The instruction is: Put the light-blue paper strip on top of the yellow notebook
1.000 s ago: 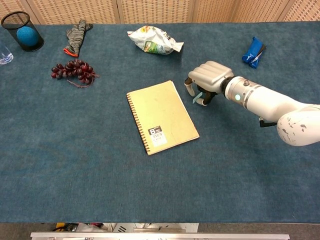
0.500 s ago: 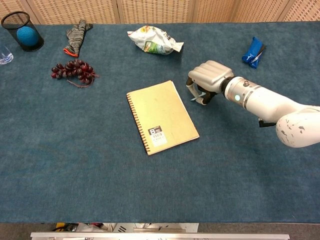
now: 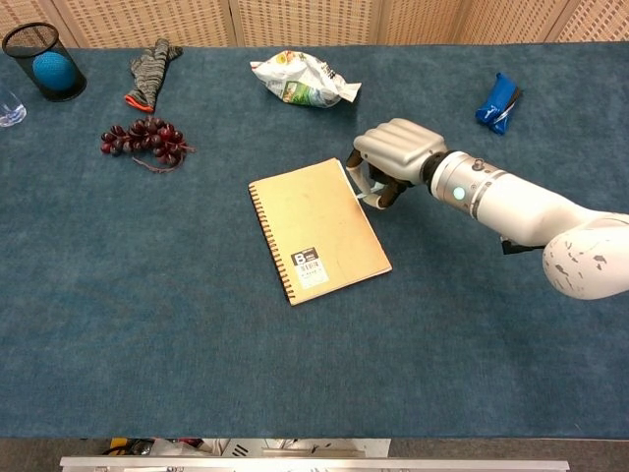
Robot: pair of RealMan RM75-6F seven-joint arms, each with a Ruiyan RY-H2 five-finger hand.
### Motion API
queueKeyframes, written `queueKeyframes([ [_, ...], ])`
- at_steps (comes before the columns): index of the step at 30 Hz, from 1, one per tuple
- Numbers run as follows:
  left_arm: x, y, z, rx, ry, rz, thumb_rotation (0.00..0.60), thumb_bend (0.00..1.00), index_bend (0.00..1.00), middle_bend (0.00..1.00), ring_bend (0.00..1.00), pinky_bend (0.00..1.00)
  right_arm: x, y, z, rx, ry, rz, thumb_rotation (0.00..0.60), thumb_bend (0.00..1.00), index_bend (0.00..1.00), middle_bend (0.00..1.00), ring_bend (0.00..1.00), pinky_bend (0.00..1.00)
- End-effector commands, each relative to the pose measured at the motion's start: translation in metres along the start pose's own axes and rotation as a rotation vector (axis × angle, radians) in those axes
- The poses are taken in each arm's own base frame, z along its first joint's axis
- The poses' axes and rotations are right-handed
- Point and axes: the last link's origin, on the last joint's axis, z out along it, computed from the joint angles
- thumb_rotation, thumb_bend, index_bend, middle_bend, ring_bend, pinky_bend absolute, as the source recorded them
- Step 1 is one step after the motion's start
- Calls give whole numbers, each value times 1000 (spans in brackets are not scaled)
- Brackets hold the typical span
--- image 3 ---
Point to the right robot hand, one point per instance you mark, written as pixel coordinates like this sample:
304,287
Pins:
403,145

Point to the small light blue paper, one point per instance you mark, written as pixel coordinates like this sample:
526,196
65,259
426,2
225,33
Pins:
375,187

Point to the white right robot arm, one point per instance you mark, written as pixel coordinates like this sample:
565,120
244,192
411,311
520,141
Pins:
521,206

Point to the blue snack packet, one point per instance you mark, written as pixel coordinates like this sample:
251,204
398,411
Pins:
494,105

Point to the crumpled white snack bag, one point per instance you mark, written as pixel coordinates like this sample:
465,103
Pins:
304,78

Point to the tan spiral notebook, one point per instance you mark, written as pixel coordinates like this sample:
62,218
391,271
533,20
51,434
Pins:
314,231

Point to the woven wooden folding screen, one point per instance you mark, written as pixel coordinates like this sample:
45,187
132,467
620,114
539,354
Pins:
304,19

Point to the bunch of dark red grapes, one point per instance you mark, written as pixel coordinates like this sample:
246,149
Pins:
147,137

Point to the grey striped work glove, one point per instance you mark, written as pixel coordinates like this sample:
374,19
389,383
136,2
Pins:
150,74

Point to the blue felt table cloth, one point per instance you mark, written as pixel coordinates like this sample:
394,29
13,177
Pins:
147,319

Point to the blue ball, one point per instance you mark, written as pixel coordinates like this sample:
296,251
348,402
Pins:
54,71

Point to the black mesh pen holder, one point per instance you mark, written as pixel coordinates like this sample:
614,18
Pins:
22,54

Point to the aluminium profile rail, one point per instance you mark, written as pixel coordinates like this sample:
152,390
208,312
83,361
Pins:
314,464

